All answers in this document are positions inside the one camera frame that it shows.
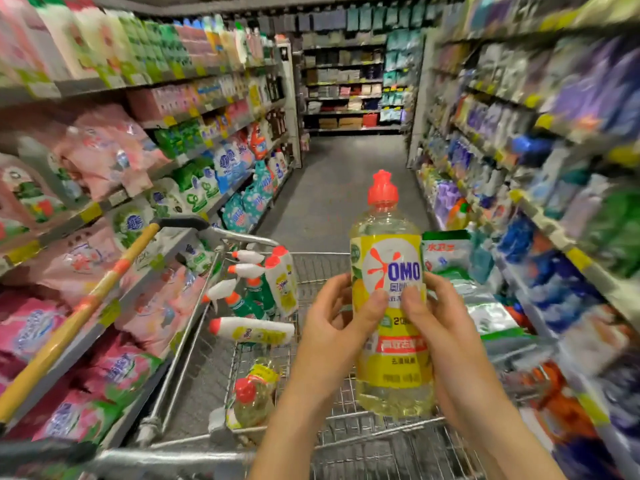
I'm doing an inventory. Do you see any store shelving with refill pouches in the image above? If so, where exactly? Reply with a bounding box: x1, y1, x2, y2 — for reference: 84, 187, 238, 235
0, 0, 301, 466

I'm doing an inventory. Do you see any cluster of orange trigger sprayers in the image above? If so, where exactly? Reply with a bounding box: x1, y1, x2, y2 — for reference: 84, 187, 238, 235
530, 365, 601, 446

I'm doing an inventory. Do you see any distant store shelving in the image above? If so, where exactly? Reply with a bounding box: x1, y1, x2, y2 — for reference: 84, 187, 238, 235
298, 5, 441, 136

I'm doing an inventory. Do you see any row of teal blue pouches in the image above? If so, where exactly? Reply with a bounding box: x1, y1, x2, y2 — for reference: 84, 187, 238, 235
215, 145, 291, 236

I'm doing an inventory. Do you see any white red-capped cleaner bottle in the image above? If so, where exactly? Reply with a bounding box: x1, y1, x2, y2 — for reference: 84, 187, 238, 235
265, 245, 299, 318

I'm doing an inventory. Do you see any row of green white pouches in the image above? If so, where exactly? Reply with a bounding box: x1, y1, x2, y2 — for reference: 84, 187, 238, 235
110, 125, 231, 256

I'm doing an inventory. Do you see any person's right forearm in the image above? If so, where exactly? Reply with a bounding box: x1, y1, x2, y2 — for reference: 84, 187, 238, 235
470, 409, 566, 480

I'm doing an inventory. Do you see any stack of pink detergent pouches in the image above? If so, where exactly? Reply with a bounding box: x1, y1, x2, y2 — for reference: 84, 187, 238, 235
0, 105, 201, 446

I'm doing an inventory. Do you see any person's left forearm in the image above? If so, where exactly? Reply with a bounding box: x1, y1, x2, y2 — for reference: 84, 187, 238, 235
250, 399, 336, 480

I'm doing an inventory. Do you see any person's right hand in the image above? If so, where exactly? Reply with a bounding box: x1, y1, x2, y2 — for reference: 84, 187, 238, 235
402, 273, 521, 436

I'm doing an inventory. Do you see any row of purple cleaner bottles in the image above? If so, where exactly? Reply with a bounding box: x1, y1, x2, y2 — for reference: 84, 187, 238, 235
430, 169, 466, 211

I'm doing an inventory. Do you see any person's left hand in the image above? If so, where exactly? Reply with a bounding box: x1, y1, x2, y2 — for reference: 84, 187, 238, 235
285, 277, 391, 426

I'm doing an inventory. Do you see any grey shopping cart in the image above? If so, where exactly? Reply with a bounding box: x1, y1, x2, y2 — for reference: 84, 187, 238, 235
0, 217, 561, 480

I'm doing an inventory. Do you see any cluster of blue cleaner bottles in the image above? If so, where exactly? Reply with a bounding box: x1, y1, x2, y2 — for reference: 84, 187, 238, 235
495, 215, 561, 296

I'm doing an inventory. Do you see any cluster of green cleaner bottles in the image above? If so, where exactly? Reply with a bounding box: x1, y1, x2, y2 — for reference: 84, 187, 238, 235
590, 185, 640, 276

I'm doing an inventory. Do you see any white red-tipped spray bottle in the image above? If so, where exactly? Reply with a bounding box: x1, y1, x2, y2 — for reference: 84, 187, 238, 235
208, 315, 296, 348

